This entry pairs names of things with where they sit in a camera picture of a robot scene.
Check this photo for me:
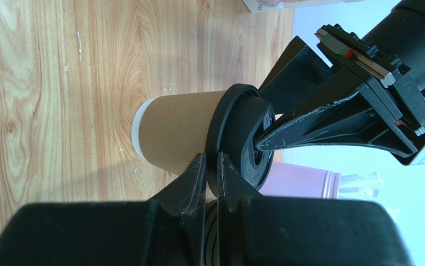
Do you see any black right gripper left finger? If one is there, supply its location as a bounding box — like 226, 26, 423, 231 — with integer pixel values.
0, 154, 206, 265

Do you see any single brown paper cup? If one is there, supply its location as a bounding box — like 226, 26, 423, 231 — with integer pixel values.
131, 91, 225, 175

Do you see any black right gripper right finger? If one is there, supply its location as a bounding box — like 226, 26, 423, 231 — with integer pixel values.
216, 153, 413, 265

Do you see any pink straw holder cup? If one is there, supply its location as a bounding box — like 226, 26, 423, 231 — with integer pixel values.
259, 161, 341, 199

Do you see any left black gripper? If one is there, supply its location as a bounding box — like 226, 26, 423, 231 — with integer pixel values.
255, 24, 425, 166

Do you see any white paper takeout bag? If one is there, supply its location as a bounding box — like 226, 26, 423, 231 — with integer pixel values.
242, 0, 361, 13

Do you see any single black cup lid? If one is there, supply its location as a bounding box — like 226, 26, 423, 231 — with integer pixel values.
205, 84, 275, 196

